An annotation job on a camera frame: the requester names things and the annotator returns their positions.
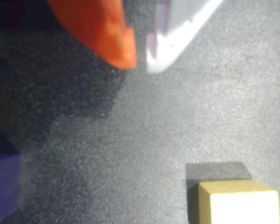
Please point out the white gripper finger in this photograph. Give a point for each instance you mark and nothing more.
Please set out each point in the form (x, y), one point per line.
(174, 39)

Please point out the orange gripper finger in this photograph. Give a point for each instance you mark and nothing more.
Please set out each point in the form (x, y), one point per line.
(100, 30)

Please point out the yellow cube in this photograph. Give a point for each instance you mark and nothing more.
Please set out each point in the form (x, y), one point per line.
(242, 205)

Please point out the blue cube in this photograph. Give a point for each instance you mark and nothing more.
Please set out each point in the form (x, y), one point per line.
(4, 186)

